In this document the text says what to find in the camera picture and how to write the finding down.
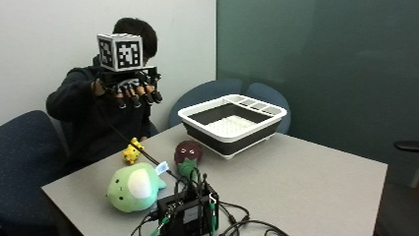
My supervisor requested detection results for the dark blue speckled chair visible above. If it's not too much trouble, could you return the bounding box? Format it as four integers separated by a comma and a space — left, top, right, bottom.
0, 110, 69, 236

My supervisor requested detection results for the blue round-back chair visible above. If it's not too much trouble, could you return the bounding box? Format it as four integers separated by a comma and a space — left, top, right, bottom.
243, 82, 294, 136
167, 78, 244, 129

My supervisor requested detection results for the green cable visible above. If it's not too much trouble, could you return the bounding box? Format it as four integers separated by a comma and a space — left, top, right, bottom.
208, 202, 218, 234

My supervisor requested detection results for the white cube with black markers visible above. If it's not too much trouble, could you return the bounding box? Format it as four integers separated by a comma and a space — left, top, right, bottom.
95, 32, 145, 73

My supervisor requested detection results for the black electronics box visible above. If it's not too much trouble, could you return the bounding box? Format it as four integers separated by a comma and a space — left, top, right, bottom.
154, 187, 220, 236

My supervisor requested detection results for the black chair armrest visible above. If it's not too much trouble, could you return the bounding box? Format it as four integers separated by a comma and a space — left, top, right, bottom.
392, 140, 419, 153

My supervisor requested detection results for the purple eggplant soft toy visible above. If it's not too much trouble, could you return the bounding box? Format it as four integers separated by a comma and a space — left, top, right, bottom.
173, 140, 205, 179

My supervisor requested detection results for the green round soft toy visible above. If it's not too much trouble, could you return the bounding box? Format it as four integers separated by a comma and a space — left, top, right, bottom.
105, 162, 167, 213

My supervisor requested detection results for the the person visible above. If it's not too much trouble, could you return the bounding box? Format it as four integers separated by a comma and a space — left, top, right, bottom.
44, 17, 161, 172

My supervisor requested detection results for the black glove cable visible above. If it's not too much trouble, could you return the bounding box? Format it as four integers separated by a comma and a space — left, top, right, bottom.
95, 96, 190, 185

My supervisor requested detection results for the white and grey dish rack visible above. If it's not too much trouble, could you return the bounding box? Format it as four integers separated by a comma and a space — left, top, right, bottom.
177, 93, 290, 160

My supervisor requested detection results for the white paper tag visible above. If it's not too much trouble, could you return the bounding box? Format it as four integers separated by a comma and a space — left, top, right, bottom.
154, 160, 170, 177

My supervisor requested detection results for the yellow soft toy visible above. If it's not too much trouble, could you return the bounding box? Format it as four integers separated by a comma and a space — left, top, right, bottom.
122, 137, 145, 165

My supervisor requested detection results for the black cable bundle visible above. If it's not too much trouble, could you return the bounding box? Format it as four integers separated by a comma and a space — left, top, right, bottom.
215, 200, 291, 236

